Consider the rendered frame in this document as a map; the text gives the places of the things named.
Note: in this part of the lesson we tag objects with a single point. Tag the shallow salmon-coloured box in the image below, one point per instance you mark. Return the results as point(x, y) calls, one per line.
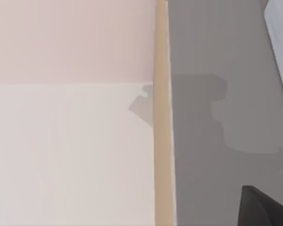
point(70, 113)

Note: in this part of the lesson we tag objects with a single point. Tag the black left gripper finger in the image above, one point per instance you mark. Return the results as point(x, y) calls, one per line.
point(261, 209)

